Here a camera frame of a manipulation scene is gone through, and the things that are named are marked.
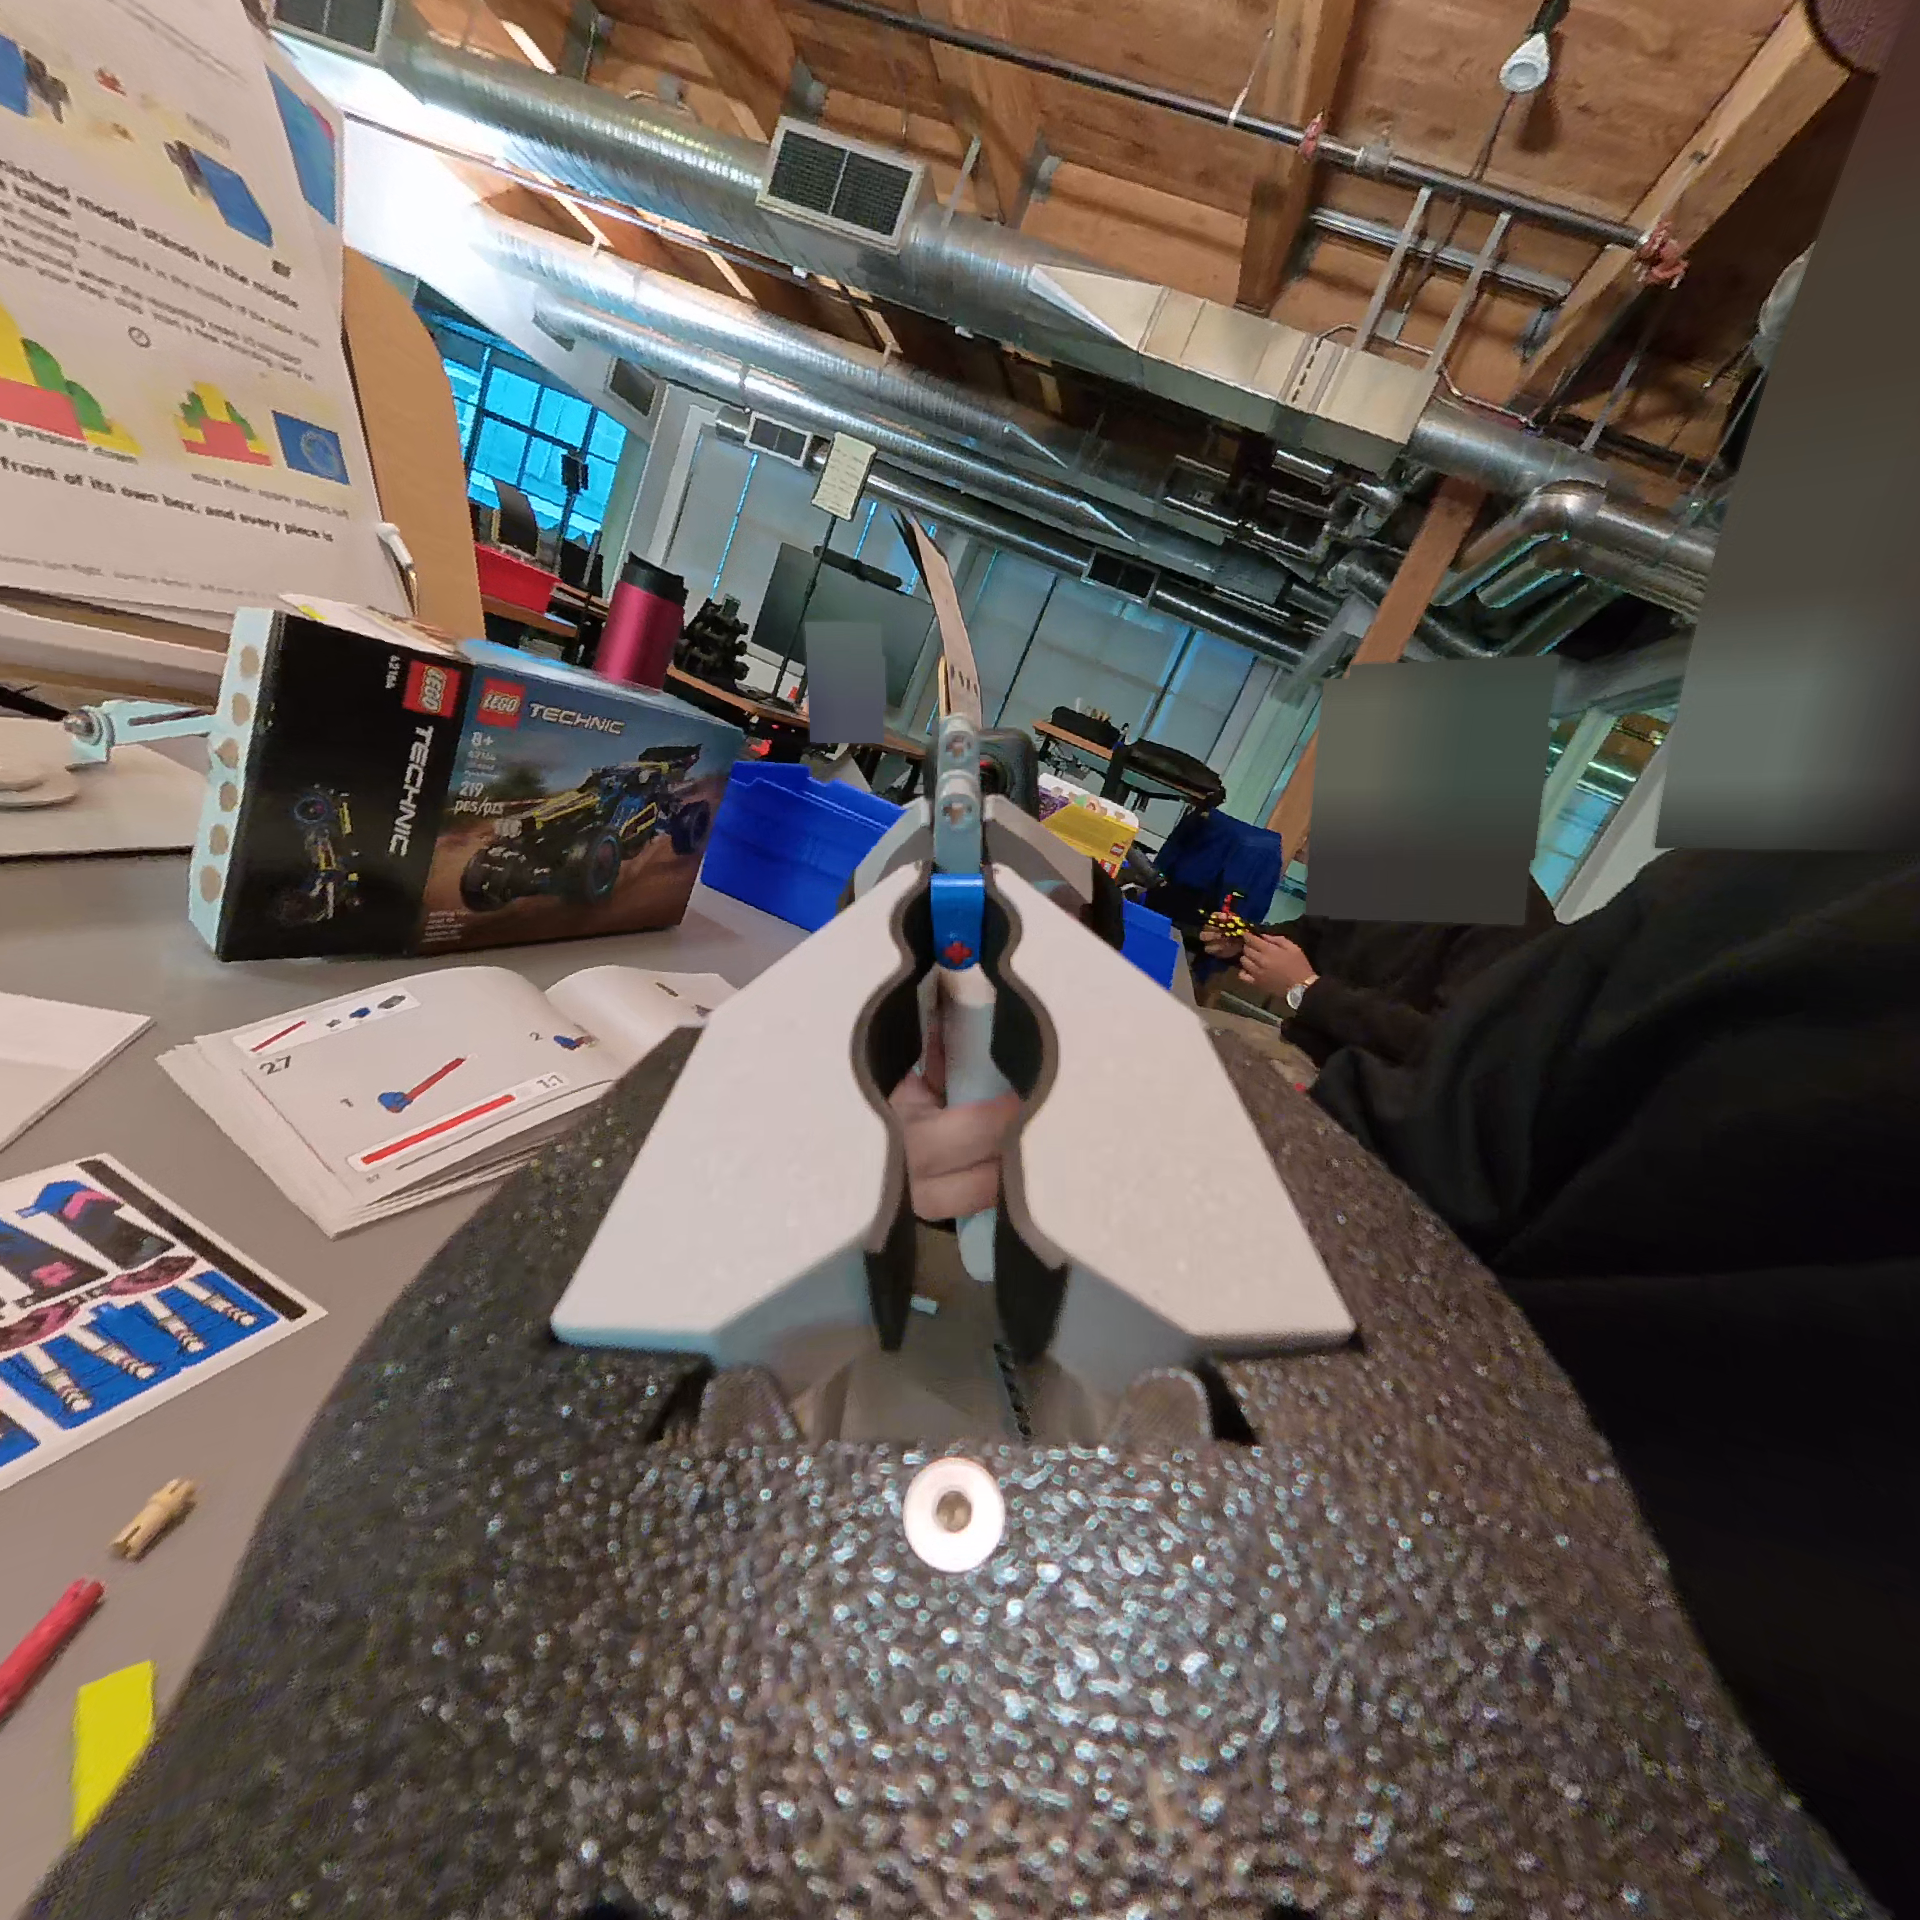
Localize white dish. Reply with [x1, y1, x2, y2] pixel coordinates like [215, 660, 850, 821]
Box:
[0, 720, 80, 814]

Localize maroon tumbler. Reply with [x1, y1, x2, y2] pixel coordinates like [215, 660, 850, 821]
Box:
[595, 552, 689, 693]

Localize blue cloth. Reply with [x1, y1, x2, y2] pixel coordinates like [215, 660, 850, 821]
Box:
[1147, 809, 1279, 939]

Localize printed paper instruction sheet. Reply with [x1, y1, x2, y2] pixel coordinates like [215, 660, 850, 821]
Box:
[0, 0, 413, 621]

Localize open lego instruction booklet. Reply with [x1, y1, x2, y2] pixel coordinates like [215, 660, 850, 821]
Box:
[155, 963, 742, 1240]

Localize lego sticker sheet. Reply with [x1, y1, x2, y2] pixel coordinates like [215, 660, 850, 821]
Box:
[0, 1154, 327, 1496]

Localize pale blue metal bracket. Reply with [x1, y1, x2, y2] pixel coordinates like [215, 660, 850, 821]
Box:
[68, 693, 229, 770]

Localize dark computer monitor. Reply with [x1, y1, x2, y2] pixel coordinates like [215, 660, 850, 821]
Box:
[758, 542, 939, 709]

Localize slim silver ventilation duct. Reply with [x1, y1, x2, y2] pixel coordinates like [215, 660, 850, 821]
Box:
[531, 285, 1353, 602]

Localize grey blue lego axle assembly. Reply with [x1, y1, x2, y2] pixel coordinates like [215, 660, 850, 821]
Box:
[927, 720, 995, 976]

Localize tan lego pin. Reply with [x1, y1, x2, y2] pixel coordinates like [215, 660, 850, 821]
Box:
[112, 1477, 198, 1562]

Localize blue plastic bin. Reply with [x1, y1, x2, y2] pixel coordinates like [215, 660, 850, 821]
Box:
[699, 760, 909, 933]

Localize person's black clothed torso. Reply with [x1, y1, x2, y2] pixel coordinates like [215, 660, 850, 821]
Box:
[1306, 832, 1920, 1920]

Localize brown cardboard panel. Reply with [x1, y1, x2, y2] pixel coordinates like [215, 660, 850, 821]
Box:
[342, 247, 491, 651]

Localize yellow toy box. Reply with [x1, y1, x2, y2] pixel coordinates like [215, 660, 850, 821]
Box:
[1039, 794, 1147, 868]

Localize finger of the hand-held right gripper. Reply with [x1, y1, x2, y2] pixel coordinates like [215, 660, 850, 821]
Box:
[983, 794, 1123, 919]
[852, 800, 939, 907]

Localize closed white lego booklet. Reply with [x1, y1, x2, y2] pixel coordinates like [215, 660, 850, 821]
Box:
[0, 991, 152, 1154]

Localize black lego set box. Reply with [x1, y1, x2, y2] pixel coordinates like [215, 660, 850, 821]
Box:
[187, 606, 752, 968]

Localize black ceiling pipe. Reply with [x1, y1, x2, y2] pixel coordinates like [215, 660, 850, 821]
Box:
[808, 0, 1682, 287]

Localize person's right hand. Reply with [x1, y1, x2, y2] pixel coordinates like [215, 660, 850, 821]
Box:
[893, 1050, 1022, 1229]

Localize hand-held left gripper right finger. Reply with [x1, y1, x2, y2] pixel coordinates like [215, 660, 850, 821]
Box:
[983, 868, 1362, 1373]

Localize yellow lego beam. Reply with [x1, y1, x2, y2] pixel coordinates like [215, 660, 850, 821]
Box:
[68, 1660, 155, 1842]

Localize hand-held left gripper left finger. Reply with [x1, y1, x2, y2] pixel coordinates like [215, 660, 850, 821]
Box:
[548, 878, 939, 1373]

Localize white vent grille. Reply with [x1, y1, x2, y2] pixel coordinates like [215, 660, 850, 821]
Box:
[758, 117, 927, 252]

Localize large silver ventilation duct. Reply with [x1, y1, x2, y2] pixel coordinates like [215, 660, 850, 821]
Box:
[383, 37, 1716, 602]

